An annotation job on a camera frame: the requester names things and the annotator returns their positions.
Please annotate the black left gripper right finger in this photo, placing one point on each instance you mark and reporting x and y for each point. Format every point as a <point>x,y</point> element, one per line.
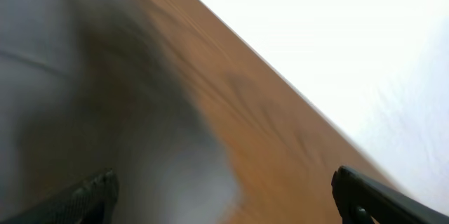
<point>363,200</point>

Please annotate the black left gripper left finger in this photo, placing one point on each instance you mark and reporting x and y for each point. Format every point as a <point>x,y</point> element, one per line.
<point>90,201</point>

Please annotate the grey shorts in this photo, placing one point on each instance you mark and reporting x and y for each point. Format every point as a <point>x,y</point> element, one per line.
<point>86,86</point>

